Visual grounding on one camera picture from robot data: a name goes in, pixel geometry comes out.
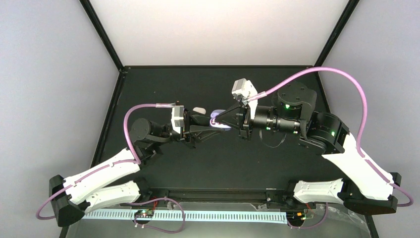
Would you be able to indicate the purple charging case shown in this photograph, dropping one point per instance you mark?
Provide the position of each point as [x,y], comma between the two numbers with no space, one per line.
[222,125]

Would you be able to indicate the white slotted cable duct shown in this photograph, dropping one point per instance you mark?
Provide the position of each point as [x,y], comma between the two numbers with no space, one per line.
[190,216]

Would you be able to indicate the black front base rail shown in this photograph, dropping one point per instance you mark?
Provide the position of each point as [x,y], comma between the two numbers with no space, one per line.
[218,195]

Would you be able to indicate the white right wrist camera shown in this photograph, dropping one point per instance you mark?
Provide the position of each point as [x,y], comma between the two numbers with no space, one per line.
[242,91]

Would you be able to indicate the black rear right frame post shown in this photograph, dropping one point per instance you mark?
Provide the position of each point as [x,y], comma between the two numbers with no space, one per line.
[337,30]

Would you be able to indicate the black rear left frame post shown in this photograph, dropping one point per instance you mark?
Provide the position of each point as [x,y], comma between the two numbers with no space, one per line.
[100,30]

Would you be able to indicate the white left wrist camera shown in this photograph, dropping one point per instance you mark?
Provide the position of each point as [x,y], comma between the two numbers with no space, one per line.
[177,119]

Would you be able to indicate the white earbud charging case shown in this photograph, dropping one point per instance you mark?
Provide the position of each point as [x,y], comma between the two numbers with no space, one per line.
[200,110]

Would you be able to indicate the black frame post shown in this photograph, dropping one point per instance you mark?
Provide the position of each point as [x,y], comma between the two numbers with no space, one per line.
[337,30]
[100,30]

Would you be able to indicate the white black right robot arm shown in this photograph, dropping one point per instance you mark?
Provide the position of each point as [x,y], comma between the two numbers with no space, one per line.
[366,189]

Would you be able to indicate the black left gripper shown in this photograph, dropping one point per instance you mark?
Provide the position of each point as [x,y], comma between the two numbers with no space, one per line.
[192,132]

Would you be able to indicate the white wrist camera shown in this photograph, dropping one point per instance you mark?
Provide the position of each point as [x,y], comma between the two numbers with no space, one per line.
[242,91]
[177,119]

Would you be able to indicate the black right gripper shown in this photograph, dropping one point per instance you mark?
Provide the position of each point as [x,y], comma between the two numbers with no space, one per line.
[238,117]

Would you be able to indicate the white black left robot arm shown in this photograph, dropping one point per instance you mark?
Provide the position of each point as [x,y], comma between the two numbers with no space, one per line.
[75,196]

